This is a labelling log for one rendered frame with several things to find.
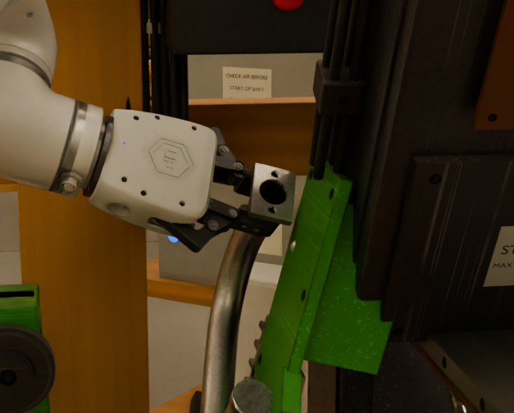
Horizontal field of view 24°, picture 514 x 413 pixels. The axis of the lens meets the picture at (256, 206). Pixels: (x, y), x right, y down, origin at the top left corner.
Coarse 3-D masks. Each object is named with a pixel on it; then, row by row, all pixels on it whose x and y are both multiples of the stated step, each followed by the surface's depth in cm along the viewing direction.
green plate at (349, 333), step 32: (320, 192) 102; (320, 224) 100; (352, 224) 99; (288, 256) 108; (320, 256) 98; (352, 256) 100; (288, 288) 105; (320, 288) 98; (352, 288) 100; (288, 320) 103; (320, 320) 100; (352, 320) 101; (288, 352) 100; (320, 352) 101; (352, 352) 101
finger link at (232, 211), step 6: (210, 198) 106; (210, 204) 106; (216, 204) 106; (222, 204) 106; (210, 210) 106; (216, 210) 106; (222, 210) 106; (228, 210) 107; (234, 210) 107; (204, 216) 107; (210, 216) 108; (222, 216) 106; (228, 216) 106; (234, 216) 106; (198, 222) 108; (204, 222) 108
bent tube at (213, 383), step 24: (264, 168) 109; (264, 192) 110; (288, 192) 108; (264, 216) 106; (288, 216) 107; (240, 240) 113; (240, 264) 114; (216, 288) 116; (240, 288) 115; (216, 312) 115; (240, 312) 116; (216, 336) 113; (216, 360) 112; (216, 384) 110; (216, 408) 109
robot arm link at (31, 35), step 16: (0, 0) 91; (16, 0) 99; (32, 0) 101; (0, 16) 102; (16, 16) 102; (32, 16) 103; (48, 16) 105; (0, 32) 104; (16, 32) 104; (32, 32) 104; (48, 32) 105; (0, 48) 103; (16, 48) 104; (32, 48) 104; (48, 48) 106; (48, 64) 106
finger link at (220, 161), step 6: (216, 156) 109; (216, 162) 108; (222, 162) 109; (228, 162) 109; (234, 162) 109; (240, 162) 110; (216, 168) 109; (222, 168) 109; (228, 168) 109; (234, 168) 109; (240, 168) 109; (216, 174) 111; (216, 180) 110; (222, 180) 110
